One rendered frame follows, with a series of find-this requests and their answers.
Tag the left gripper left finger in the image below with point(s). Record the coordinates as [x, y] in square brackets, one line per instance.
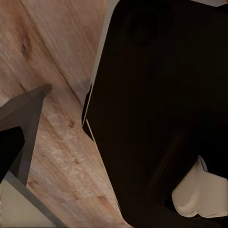
[11, 142]

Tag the coffee table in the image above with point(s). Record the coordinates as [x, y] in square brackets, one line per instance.
[19, 207]

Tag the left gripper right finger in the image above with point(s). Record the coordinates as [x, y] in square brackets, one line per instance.
[220, 140]

